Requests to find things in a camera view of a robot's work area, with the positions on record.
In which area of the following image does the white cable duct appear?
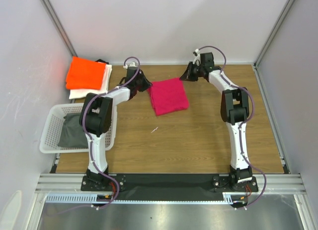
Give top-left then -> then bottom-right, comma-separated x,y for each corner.
45,192 -> 249,206

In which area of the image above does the orange folded t shirt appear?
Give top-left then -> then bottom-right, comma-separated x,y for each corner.
66,56 -> 105,90

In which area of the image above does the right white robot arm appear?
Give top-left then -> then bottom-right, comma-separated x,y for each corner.
180,49 -> 252,191

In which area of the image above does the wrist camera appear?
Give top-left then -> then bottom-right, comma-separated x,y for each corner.
123,62 -> 138,70
193,49 -> 201,63

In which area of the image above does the white plastic basket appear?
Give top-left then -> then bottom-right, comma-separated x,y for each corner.
39,103 -> 117,153

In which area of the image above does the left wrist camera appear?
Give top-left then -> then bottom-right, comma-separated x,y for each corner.
123,62 -> 138,70

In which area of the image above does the pink t shirt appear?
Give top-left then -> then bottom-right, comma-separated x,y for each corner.
148,77 -> 189,116

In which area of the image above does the black folded t shirt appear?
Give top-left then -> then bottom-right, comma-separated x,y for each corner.
96,59 -> 109,65

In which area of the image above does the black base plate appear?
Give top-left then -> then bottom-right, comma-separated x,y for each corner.
81,172 -> 259,202

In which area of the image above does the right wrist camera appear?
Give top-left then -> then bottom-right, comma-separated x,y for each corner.
193,49 -> 201,63

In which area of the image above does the white folded t shirt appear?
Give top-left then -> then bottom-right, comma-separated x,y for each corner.
69,63 -> 112,99

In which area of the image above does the grey t shirt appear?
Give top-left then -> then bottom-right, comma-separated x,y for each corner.
58,113 -> 88,149

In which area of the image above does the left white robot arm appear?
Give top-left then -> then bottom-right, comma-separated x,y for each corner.
79,62 -> 152,191

